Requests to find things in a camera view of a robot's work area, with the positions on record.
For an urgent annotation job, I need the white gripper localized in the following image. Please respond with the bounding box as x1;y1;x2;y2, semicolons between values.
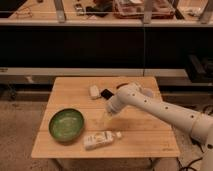
106;98;121;116

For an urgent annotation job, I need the white sponge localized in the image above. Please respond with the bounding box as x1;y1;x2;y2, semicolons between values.
89;85;101;100

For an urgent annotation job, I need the white plastic bottle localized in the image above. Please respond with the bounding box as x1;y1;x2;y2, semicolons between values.
83;131;122;150

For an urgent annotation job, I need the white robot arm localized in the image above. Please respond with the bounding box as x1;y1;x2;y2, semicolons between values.
106;83;213;171

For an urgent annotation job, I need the black phone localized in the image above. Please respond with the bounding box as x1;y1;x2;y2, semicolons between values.
101;89;113;100

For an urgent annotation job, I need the brown oblong object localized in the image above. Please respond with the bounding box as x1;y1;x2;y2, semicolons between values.
116;83;128;89

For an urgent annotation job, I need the wooden table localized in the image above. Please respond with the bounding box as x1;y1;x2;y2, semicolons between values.
31;77;180;159

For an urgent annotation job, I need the green bowl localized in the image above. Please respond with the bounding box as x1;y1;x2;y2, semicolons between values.
48;108;84;143

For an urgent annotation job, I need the black equipment at right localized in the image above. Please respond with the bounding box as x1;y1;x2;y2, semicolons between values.
185;55;213;83

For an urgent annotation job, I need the black device on shelf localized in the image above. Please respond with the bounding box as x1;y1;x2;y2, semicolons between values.
86;3;112;17

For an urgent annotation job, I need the red tray on shelf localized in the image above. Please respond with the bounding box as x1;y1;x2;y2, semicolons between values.
113;0;175;19

